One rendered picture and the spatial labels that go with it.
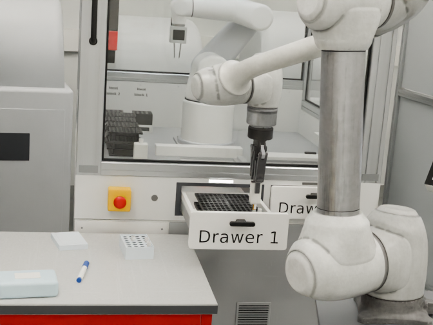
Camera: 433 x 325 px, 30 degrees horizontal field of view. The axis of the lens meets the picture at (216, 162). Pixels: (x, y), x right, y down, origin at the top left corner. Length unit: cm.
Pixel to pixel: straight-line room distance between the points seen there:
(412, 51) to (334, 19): 303
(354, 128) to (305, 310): 114
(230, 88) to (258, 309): 91
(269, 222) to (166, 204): 43
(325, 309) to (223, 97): 63
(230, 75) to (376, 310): 73
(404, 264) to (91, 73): 113
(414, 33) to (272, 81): 255
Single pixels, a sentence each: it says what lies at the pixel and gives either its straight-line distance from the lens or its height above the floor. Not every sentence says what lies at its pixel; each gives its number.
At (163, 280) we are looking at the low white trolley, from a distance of 225.
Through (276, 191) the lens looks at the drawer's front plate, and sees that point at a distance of 267.
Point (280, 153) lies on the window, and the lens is 268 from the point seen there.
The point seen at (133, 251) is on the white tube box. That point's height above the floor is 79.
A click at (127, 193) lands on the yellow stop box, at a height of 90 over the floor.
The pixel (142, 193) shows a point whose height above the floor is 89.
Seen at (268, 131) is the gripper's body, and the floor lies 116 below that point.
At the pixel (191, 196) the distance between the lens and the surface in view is 266.
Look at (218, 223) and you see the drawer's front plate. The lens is 232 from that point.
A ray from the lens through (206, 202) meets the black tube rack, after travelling 252.
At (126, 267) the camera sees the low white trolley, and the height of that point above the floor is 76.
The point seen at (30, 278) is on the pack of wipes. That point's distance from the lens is 212.
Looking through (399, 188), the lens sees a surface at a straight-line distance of 488.
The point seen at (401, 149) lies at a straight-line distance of 487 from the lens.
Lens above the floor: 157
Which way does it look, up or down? 12 degrees down
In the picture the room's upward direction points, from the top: 4 degrees clockwise
